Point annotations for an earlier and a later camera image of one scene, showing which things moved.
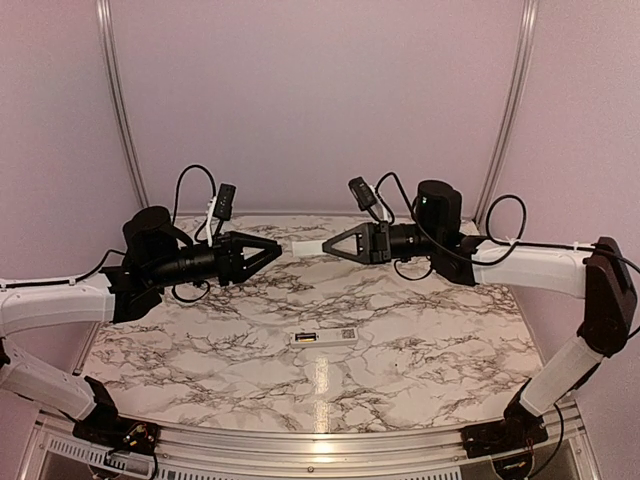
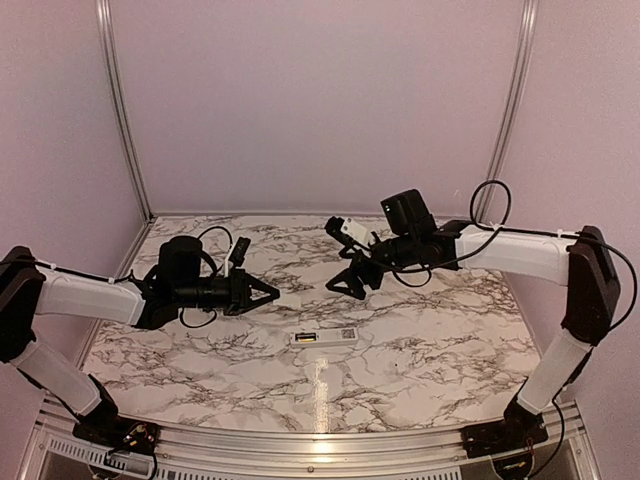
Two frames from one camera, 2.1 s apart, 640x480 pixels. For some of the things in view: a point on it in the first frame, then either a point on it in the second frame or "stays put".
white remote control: x=328 y=337 stays put
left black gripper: x=235 y=266 -> x=240 y=283
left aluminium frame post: x=120 y=99 stays put
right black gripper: x=372 y=236 -> x=350 y=275
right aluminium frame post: x=529 y=17 stays put
